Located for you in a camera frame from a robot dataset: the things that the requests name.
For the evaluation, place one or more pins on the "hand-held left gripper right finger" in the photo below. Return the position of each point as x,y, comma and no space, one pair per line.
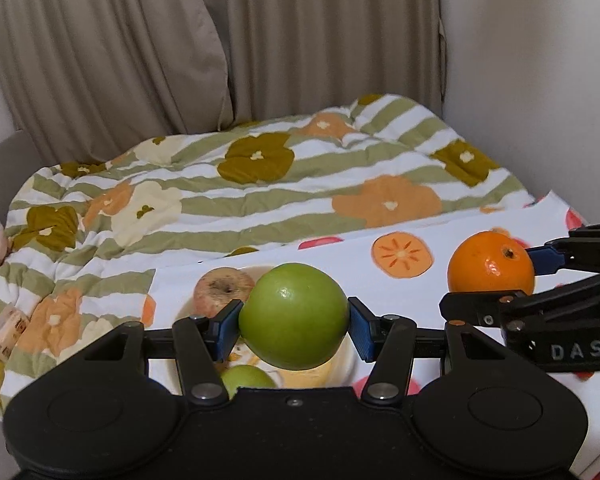
361,332

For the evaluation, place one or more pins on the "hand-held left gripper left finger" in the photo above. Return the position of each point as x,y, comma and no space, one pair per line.
227,332

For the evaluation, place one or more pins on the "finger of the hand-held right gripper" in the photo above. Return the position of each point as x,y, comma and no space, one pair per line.
545,255
530,307

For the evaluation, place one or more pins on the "yellow duck print plate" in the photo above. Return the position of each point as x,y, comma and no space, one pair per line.
335,370

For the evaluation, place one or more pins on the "red apple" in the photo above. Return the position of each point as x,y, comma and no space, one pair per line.
220,287

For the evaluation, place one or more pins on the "green apple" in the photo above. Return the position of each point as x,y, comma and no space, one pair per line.
292,315
245,380

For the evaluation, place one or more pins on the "large orange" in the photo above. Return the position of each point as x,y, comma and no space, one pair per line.
487,262

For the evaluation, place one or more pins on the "white fruit print cloth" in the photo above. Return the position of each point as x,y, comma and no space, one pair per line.
330,252

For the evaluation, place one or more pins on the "floral striped quilt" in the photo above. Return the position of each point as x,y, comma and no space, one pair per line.
280,195

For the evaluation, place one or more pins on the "beige snack packet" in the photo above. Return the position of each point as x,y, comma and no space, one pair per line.
5,335

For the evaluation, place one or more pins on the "beige curtain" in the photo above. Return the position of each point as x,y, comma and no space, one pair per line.
95,50
330,35

